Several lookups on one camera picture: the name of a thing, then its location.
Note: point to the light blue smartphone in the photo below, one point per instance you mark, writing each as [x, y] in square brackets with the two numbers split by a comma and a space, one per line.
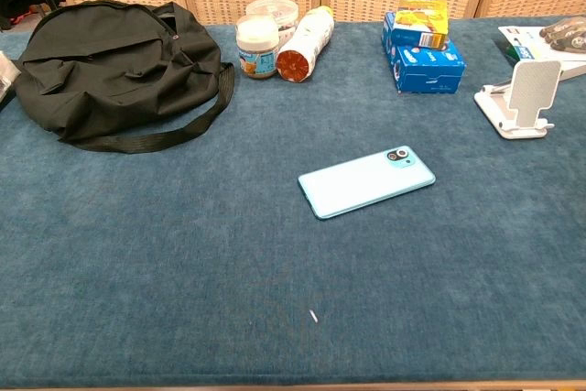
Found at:
[366, 182]

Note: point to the white folding phone stand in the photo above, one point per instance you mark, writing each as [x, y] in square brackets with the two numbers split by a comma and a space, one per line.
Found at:
[535, 84]

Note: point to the small jar white lid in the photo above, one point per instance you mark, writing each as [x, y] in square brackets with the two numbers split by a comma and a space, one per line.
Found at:
[256, 52]

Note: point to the white drink bottle orange cap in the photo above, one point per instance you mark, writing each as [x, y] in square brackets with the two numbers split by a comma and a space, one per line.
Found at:
[307, 43]

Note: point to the blue plush table cloth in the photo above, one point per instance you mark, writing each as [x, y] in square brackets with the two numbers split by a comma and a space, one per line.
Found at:
[183, 249]

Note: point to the tiny white paper scrap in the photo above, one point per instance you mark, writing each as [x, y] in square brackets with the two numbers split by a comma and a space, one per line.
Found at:
[314, 315]

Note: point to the clear tub of binder clips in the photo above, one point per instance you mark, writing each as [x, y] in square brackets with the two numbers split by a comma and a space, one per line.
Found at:
[274, 8]

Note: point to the blue cookie box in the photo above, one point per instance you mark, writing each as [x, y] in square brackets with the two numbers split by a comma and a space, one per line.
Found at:
[430, 72]
[389, 34]

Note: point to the yellow orange snack box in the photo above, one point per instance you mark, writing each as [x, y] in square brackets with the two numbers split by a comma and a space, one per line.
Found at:
[421, 20]

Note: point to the black fabric backpack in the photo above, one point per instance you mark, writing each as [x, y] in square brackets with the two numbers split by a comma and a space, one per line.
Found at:
[114, 70]

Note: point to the clear wrapped tissue packs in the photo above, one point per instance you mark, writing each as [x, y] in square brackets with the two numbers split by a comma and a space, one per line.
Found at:
[7, 75]

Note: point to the white booklet with items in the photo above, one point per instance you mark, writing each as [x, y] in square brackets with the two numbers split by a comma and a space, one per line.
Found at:
[563, 34]

